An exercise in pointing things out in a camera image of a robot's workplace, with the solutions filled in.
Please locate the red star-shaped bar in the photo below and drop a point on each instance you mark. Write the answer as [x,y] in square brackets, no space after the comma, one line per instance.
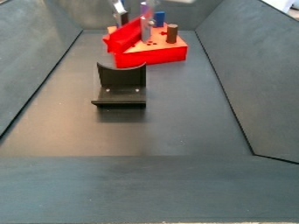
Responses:
[123,37]

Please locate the black curved fixture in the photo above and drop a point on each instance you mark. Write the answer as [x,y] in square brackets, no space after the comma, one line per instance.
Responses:
[122,86]

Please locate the purple cylinder peg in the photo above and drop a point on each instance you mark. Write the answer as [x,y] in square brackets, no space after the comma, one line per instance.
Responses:
[145,9]

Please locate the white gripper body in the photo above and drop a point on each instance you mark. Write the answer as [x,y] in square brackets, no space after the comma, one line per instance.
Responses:
[181,1]

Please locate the brown hexagonal peg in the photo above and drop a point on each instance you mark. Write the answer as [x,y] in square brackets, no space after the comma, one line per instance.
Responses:
[171,33]

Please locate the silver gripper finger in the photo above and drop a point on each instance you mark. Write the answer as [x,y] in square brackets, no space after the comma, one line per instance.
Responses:
[147,22]
[121,13]

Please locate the red peg board base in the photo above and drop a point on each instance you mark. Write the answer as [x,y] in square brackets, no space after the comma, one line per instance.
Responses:
[154,51]

